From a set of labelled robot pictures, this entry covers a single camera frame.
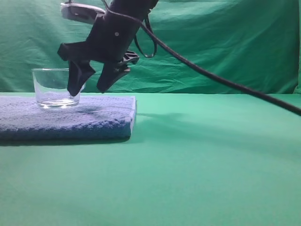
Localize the transparent glass cup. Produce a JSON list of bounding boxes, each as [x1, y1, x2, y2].
[[32, 68, 80, 109]]

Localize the black cable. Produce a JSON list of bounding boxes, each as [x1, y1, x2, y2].
[[134, 11, 301, 116]]

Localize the folded blue towel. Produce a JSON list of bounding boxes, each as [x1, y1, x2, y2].
[[0, 96, 136, 141]]

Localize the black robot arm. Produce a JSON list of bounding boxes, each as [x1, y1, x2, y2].
[[57, 0, 157, 97]]

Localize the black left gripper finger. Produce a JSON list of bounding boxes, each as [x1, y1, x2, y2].
[[67, 61, 95, 97]]

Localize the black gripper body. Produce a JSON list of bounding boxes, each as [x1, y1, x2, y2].
[[57, 10, 143, 63]]

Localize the green cloth backdrop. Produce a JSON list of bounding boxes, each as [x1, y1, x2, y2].
[[0, 0, 301, 94]]

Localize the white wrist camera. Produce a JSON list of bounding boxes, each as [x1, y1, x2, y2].
[[60, 1, 105, 24]]

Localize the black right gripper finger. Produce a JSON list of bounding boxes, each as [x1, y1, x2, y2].
[[97, 50, 139, 92]]

